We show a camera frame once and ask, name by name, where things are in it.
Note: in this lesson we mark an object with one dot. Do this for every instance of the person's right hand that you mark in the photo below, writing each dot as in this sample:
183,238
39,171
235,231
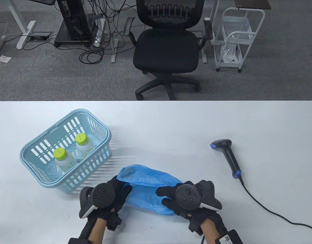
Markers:
166,190

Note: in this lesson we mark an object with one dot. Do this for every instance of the person's left hand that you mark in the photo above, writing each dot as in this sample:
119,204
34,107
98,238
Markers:
120,193

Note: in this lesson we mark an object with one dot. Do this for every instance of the blue plastic bag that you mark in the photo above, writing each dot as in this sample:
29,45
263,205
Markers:
145,178

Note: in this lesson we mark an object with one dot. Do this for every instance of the white coconut water bottle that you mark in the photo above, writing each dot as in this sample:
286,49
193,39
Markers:
81,139
60,153

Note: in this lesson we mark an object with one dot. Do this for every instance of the person's right forearm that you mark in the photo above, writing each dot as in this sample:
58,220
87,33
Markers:
210,228

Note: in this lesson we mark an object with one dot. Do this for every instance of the person's left forearm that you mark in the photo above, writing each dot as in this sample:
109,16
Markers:
97,231

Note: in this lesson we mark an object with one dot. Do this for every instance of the black and white tracking controller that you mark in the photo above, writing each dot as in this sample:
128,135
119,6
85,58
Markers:
187,197
102,194

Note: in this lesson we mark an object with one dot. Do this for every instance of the black wrist battery box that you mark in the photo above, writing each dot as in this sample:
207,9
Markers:
77,241
227,237

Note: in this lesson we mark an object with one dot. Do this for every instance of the light blue plastic basket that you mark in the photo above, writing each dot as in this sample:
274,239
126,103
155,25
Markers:
27,162

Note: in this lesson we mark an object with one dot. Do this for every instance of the black mesh office chair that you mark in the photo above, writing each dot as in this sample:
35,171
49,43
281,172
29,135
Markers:
166,48

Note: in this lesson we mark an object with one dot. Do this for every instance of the clear plastic bag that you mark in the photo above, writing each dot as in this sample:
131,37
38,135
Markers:
229,52

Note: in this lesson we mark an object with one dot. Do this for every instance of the white power strip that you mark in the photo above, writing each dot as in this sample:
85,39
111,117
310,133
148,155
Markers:
98,38

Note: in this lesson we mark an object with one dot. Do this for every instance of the white rolling cart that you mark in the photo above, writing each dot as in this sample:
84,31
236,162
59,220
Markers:
234,28

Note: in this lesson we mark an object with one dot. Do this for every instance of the black floor socket box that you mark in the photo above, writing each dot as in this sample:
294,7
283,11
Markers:
40,35

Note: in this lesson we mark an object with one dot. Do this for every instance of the paper scrap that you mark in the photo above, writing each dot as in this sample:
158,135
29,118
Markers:
4,58

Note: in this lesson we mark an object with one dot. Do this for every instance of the black computer tower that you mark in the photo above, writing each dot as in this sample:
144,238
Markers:
74,20

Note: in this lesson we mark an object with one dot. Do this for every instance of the white desk leg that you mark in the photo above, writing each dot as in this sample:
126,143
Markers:
25,33

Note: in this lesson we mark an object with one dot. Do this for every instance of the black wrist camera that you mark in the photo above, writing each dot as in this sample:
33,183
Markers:
195,225
114,222

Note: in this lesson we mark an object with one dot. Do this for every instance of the aluminium rail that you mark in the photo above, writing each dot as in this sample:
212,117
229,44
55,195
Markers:
113,54
204,57

